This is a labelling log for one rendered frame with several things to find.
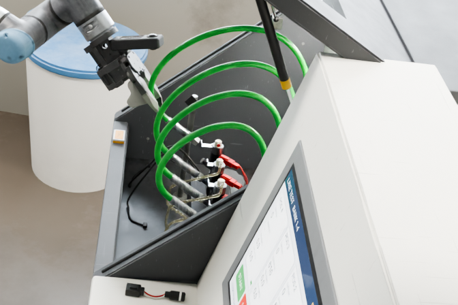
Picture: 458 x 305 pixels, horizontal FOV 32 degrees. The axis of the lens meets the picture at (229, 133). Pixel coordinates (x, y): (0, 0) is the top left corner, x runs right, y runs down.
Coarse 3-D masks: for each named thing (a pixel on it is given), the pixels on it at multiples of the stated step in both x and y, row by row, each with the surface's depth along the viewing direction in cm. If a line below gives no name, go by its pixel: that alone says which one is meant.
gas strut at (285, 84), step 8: (256, 0) 139; (264, 8) 140; (264, 16) 141; (264, 24) 142; (272, 24) 142; (272, 32) 143; (272, 40) 144; (272, 48) 145; (280, 48) 146; (280, 56) 146; (280, 64) 147; (280, 72) 148; (280, 80) 149; (288, 80) 149; (288, 88) 150; (288, 96) 151
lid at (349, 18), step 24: (264, 0) 136; (288, 0) 136; (312, 0) 140; (336, 0) 156; (360, 0) 168; (312, 24) 138; (336, 24) 140; (360, 24) 152; (384, 24) 168; (336, 48) 141; (360, 48) 141; (384, 48) 151
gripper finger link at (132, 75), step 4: (128, 64) 182; (128, 68) 181; (128, 72) 181; (132, 72) 181; (128, 76) 181; (132, 76) 181; (136, 76) 181; (132, 80) 181; (136, 80) 181; (136, 84) 181; (140, 84) 181; (140, 88) 181; (140, 92) 182; (144, 92) 182
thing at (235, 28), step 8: (208, 32) 179; (216, 32) 178; (224, 32) 178; (264, 32) 179; (192, 40) 179; (200, 40) 179; (280, 40) 180; (288, 40) 181; (176, 48) 180; (184, 48) 180; (296, 48) 182; (168, 56) 181; (296, 56) 182; (160, 64) 182; (304, 64) 184; (304, 72) 185; (152, 80) 184; (152, 88) 185
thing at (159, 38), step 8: (112, 40) 181; (120, 40) 181; (128, 40) 181; (136, 40) 180; (144, 40) 180; (152, 40) 180; (160, 40) 181; (112, 48) 182; (120, 48) 182; (128, 48) 181; (136, 48) 181; (144, 48) 181; (152, 48) 180
